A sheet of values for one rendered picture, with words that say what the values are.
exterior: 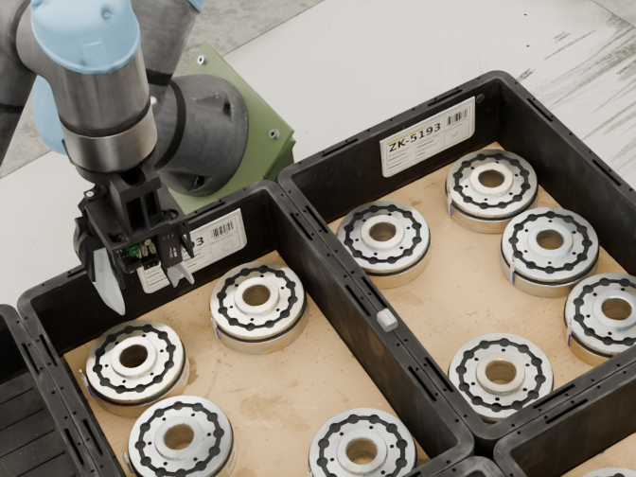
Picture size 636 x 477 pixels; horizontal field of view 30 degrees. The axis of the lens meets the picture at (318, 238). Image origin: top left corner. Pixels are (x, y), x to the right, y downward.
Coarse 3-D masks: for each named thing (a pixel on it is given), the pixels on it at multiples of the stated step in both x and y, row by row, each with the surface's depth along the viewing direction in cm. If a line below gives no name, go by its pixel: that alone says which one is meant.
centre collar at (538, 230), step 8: (544, 224) 128; (552, 224) 127; (560, 224) 127; (536, 232) 127; (544, 232) 128; (552, 232) 127; (560, 232) 127; (568, 232) 127; (528, 240) 126; (536, 240) 126; (568, 240) 126; (536, 248) 126; (560, 248) 125; (568, 248) 125; (544, 256) 125; (552, 256) 125; (560, 256) 125
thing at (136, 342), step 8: (120, 344) 123; (128, 344) 123; (136, 344) 123; (144, 344) 122; (152, 344) 122; (112, 352) 122; (120, 352) 122; (152, 352) 122; (112, 360) 121; (152, 360) 121; (112, 368) 121; (120, 368) 121; (128, 368) 121; (136, 368) 120; (144, 368) 120; (120, 376) 121; (128, 376) 120; (136, 376) 120
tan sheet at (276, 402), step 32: (160, 320) 129; (192, 320) 128; (320, 320) 127; (192, 352) 126; (224, 352) 125; (288, 352) 124; (320, 352) 124; (192, 384) 123; (224, 384) 123; (256, 384) 122; (288, 384) 122; (320, 384) 121; (352, 384) 121; (96, 416) 122; (256, 416) 120; (288, 416) 119; (320, 416) 119; (256, 448) 117; (288, 448) 117; (416, 448) 116
